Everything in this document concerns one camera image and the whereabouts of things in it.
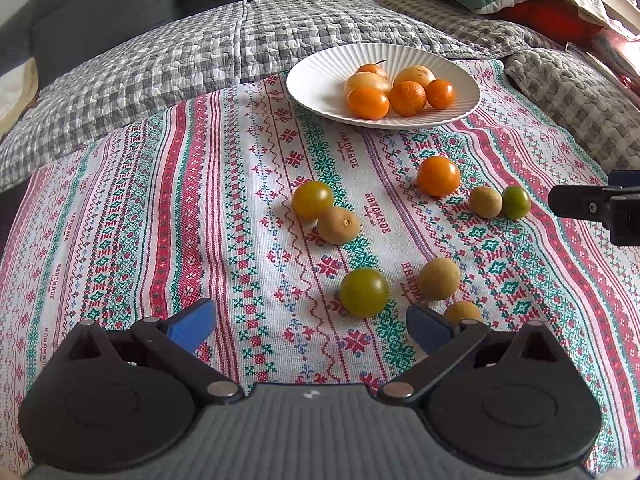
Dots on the yellow-green tomato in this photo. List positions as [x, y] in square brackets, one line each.
[312, 200]

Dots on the olive green tomato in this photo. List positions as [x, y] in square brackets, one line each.
[364, 292]

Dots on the tangerine with stem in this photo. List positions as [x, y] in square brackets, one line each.
[372, 70]

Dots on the brown grey checked quilt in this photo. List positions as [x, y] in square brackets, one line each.
[450, 20]

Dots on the grey white checked quilt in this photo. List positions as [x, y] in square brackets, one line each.
[150, 70]

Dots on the white ribbed plate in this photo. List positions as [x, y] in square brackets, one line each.
[320, 80]

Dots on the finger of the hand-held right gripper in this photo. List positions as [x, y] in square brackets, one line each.
[575, 201]
[625, 179]

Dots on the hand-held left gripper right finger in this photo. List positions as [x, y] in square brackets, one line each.
[427, 327]

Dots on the orange tomato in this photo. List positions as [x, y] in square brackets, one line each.
[438, 176]
[368, 103]
[440, 94]

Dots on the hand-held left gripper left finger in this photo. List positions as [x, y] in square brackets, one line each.
[192, 327]

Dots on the white cream blanket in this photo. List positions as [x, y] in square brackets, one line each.
[15, 95]

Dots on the clear plastic bag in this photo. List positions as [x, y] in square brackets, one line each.
[620, 55]

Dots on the yellow passion fruit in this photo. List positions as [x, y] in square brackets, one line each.
[365, 81]
[414, 75]

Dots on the bright green tomato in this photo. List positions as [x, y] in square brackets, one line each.
[517, 202]

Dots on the grey puckered quilt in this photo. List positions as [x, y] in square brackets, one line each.
[575, 95]

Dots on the striped patterned tablecloth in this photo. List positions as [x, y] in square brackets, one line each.
[175, 220]

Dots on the red cushion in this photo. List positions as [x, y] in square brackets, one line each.
[550, 22]

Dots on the rough-skinned tangerine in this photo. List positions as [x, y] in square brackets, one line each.
[407, 98]

